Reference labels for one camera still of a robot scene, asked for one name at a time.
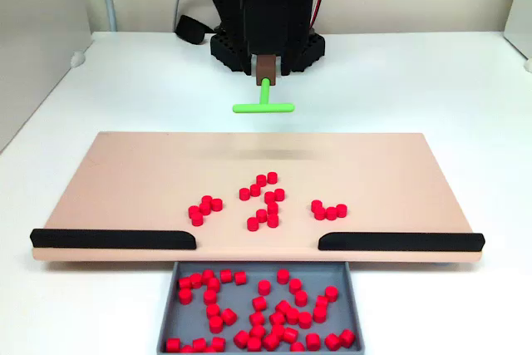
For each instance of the black foam rail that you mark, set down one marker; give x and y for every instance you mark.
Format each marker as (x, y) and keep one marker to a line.
(399, 242)
(112, 239)

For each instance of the grey plastic tray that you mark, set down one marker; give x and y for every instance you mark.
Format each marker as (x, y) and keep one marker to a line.
(253, 275)

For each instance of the green T-shaped pusher tool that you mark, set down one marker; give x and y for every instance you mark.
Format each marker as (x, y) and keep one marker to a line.
(264, 95)

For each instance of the red cylindrical granule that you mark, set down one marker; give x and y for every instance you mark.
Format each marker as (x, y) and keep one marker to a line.
(305, 320)
(244, 193)
(295, 286)
(173, 345)
(277, 331)
(283, 307)
(279, 194)
(194, 210)
(226, 275)
(196, 218)
(196, 280)
(277, 318)
(213, 284)
(319, 213)
(241, 339)
(252, 223)
(239, 278)
(257, 332)
(185, 282)
(331, 293)
(186, 348)
(254, 344)
(292, 316)
(283, 276)
(272, 177)
(316, 205)
(331, 213)
(272, 220)
(297, 347)
(257, 319)
(218, 343)
(301, 298)
(228, 316)
(261, 180)
(332, 341)
(269, 197)
(206, 200)
(215, 324)
(312, 341)
(185, 297)
(199, 345)
(347, 337)
(272, 208)
(216, 204)
(213, 310)
(210, 297)
(208, 276)
(290, 334)
(255, 190)
(341, 210)
(259, 303)
(321, 302)
(261, 215)
(271, 341)
(264, 287)
(319, 314)
(205, 208)

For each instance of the pink flat board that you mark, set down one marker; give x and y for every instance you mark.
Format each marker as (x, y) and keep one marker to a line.
(124, 172)

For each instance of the small white clip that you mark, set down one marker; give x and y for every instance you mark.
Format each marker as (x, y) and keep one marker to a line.
(528, 65)
(77, 58)

